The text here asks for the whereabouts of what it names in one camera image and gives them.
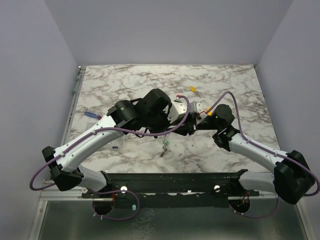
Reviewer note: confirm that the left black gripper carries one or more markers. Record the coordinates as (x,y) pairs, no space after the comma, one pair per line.
(166,126)

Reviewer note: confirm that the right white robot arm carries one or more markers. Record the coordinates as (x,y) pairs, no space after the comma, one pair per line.
(287,175)

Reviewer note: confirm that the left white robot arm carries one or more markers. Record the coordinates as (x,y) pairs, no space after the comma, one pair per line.
(153,115)

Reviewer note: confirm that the clear plastic screw box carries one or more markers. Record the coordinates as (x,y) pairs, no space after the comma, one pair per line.
(119,142)

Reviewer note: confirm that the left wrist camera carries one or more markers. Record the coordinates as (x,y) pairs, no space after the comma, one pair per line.
(176,110)

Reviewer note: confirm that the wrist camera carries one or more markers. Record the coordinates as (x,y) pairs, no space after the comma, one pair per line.
(195,109)
(176,110)

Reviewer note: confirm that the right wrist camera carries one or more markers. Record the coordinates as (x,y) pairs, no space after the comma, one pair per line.
(195,109)

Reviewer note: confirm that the yellow handled screwdriver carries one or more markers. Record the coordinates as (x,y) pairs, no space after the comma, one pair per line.
(193,90)

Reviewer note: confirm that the orange handled screwdriver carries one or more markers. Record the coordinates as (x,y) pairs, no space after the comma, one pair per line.
(209,113)

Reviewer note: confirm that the blue handled screwdriver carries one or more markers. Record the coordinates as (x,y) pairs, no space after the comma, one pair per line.
(92,115)

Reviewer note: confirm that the black mounting rail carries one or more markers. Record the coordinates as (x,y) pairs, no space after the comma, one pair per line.
(171,190)

